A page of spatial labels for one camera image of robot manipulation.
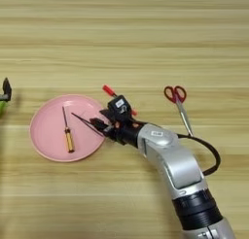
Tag pink round plate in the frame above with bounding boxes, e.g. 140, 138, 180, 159
29, 93, 108, 163

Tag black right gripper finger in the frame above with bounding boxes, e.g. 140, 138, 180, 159
89, 117, 115, 134
98, 108, 114, 120

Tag red handled scissors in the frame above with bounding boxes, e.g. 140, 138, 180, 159
162, 85, 195, 138

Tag black box white label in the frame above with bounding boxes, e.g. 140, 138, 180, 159
106, 94, 132, 122

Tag orange handled screwdriver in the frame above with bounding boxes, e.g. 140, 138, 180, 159
61, 105, 76, 154

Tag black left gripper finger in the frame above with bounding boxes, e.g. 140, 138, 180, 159
2, 77, 13, 102

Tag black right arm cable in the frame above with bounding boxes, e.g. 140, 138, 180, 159
176, 133, 222, 177

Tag red marker pen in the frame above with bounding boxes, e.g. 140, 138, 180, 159
101, 84, 139, 118

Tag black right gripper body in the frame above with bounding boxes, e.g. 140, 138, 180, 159
103, 114, 146, 149

